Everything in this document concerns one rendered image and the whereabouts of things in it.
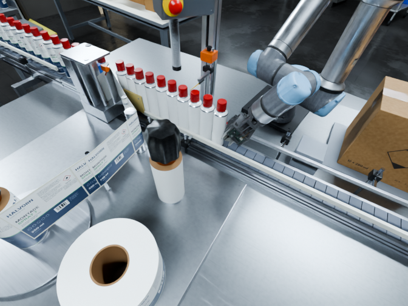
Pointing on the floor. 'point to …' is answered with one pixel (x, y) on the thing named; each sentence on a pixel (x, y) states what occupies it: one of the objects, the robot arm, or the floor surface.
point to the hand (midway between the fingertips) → (227, 136)
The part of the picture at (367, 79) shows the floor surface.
